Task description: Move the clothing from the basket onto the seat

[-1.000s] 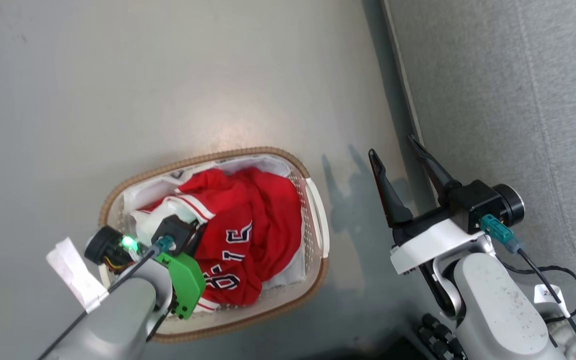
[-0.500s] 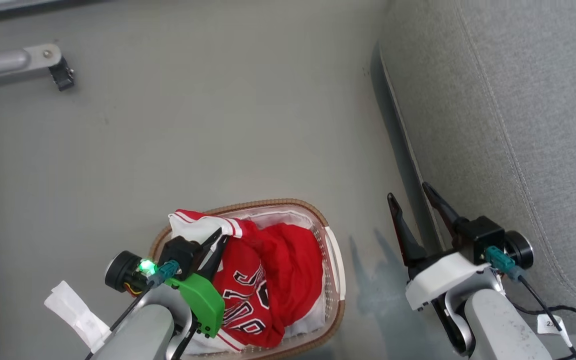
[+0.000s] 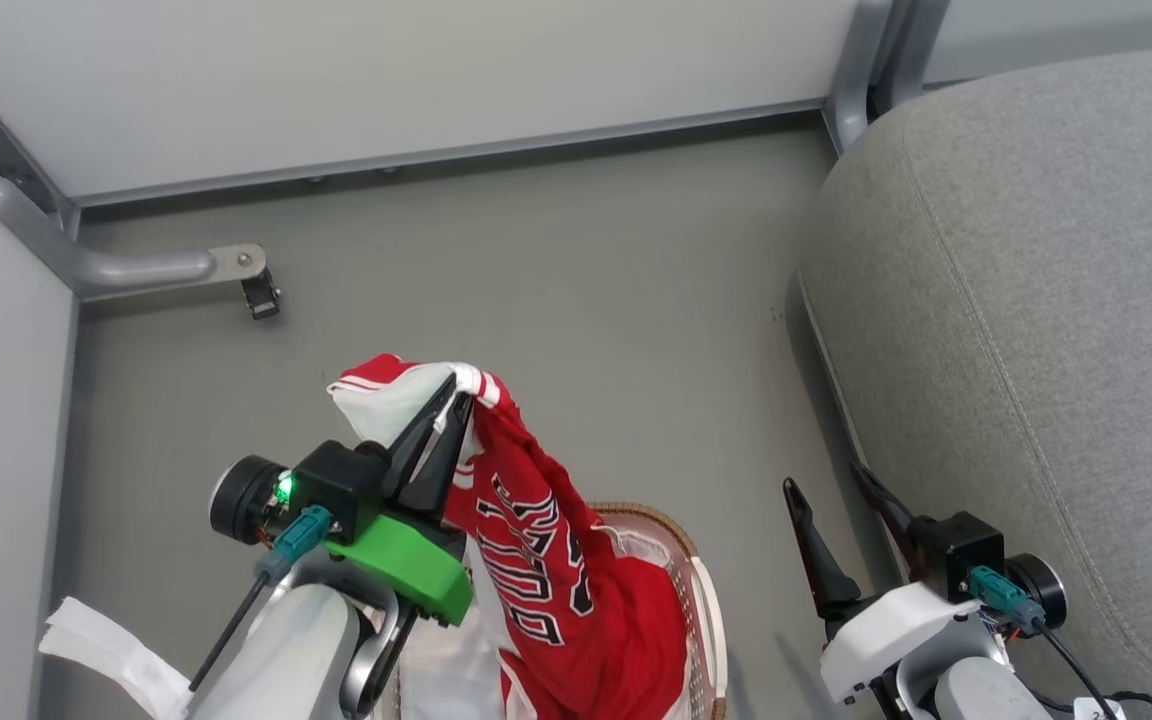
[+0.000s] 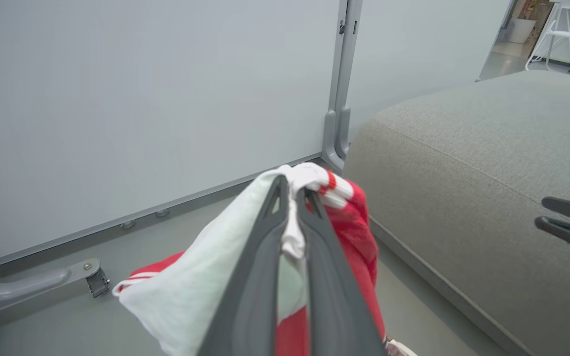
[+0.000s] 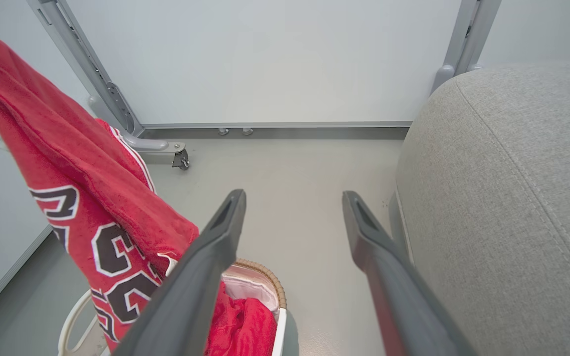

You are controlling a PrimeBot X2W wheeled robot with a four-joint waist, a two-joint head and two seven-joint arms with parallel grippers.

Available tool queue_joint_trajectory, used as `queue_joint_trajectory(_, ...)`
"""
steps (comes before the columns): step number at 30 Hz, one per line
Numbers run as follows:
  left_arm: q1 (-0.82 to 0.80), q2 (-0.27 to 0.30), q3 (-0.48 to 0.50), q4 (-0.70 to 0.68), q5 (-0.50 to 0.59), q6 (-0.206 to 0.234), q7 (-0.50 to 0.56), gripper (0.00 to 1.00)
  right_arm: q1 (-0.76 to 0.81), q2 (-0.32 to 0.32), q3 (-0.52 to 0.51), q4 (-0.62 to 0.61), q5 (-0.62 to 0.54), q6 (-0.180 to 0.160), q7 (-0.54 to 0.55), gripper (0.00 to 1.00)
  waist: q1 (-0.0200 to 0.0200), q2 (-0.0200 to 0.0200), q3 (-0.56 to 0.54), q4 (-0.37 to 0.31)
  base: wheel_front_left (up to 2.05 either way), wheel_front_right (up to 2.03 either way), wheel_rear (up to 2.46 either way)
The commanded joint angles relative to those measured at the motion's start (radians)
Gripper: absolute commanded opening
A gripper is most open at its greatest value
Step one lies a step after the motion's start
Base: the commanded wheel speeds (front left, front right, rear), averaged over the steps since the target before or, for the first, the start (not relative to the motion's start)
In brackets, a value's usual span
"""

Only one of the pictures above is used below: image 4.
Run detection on white plant pot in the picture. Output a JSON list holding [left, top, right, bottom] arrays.
[[508, 18, 537, 44]]

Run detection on grey partition post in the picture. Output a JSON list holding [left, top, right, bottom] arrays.
[[321, 0, 363, 172]]

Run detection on grey partition foot with caster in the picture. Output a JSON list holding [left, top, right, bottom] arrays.
[[0, 245, 111, 315]]

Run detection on red and white garment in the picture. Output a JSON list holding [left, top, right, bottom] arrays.
[[112, 162, 418, 356]]

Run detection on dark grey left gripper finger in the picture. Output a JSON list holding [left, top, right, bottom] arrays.
[[197, 175, 289, 356], [296, 188, 387, 356]]

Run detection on grey fabric sofa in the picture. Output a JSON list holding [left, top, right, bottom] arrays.
[[342, 70, 570, 356]]

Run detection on white folding chair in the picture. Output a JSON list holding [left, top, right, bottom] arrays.
[[525, 0, 570, 79]]

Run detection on grey partition panel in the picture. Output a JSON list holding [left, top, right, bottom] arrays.
[[347, 0, 513, 144], [0, 0, 341, 266]]

